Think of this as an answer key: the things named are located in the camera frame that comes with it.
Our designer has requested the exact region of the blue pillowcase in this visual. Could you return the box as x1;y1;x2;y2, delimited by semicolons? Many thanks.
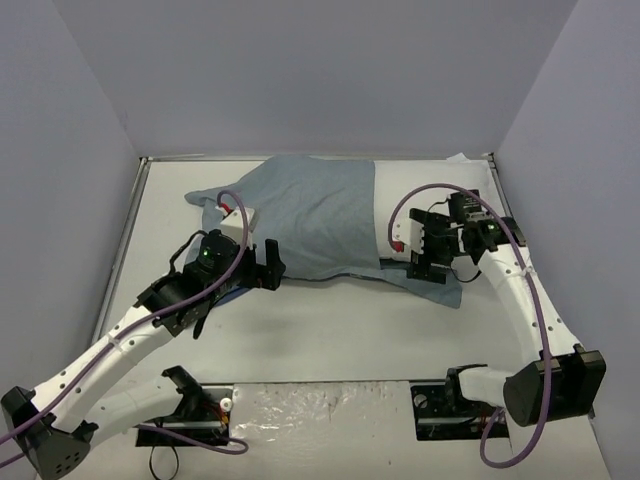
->
183;155;464;311

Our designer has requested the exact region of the white pillow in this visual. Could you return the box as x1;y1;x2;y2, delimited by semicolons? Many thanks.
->
372;152;501;264

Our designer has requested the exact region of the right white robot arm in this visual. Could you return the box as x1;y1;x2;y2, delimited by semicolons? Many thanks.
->
393;190;606;426

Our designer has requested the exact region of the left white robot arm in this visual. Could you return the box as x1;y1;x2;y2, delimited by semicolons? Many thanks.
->
1;229;286;479

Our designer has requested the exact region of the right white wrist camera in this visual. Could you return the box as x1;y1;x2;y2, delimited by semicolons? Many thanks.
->
391;217;425;262

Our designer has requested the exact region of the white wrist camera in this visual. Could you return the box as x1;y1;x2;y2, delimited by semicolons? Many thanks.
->
219;207;258;249
391;217;425;262

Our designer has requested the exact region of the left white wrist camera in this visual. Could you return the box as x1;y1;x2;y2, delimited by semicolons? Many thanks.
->
219;207;258;249

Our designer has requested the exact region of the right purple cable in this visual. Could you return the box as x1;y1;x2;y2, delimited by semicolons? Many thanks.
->
388;182;556;469

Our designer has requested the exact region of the purple cable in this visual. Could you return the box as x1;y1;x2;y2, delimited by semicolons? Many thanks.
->
0;188;259;459
388;182;556;469

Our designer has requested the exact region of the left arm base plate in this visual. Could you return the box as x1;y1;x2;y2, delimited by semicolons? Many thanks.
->
144;385;233;447

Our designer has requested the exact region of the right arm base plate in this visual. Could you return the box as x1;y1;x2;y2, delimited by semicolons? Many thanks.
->
410;380;494;442

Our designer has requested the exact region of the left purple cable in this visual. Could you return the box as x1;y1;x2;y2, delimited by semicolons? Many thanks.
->
0;188;259;459

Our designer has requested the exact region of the black loop cable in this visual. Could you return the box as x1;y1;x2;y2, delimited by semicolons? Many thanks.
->
148;442;181;477

